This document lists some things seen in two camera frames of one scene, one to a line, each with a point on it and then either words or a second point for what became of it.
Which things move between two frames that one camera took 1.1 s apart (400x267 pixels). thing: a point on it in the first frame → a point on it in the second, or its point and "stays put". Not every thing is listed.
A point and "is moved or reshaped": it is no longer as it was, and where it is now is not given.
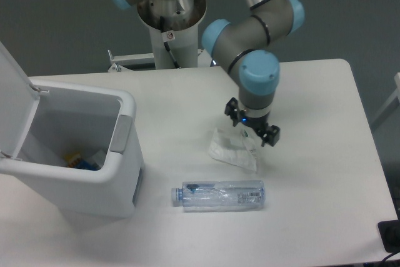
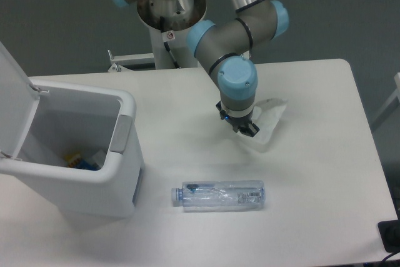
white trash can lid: (19, 99) stays put
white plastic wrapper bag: (235, 146) is moved or reshaped
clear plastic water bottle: (220, 196) stays put
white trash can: (78, 117) stays put
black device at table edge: (389, 231) stays put
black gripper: (271, 136) → (251, 129)
